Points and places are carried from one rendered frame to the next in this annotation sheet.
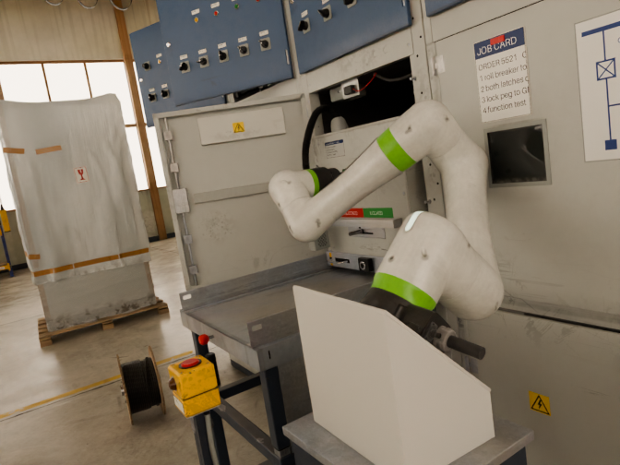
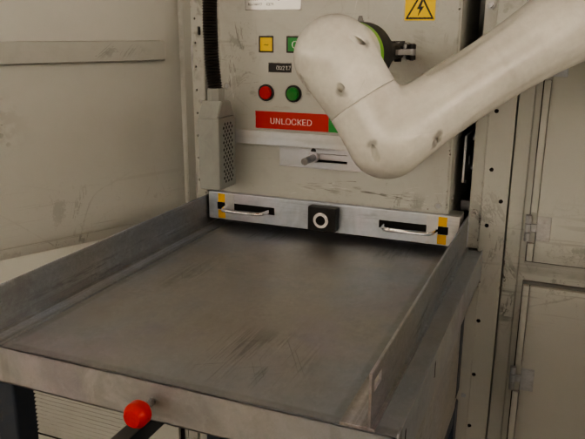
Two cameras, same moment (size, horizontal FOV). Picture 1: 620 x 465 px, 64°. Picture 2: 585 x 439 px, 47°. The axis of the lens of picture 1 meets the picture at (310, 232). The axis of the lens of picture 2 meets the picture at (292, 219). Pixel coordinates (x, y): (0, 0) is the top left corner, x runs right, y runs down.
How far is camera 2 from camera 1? 0.99 m
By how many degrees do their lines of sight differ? 36
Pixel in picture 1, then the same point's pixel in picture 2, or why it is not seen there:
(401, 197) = not seen: hidden behind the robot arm
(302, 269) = (177, 226)
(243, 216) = (37, 109)
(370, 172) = (564, 44)
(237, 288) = (84, 272)
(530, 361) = not seen: outside the picture
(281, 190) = (353, 59)
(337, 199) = (486, 93)
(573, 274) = not seen: outside the picture
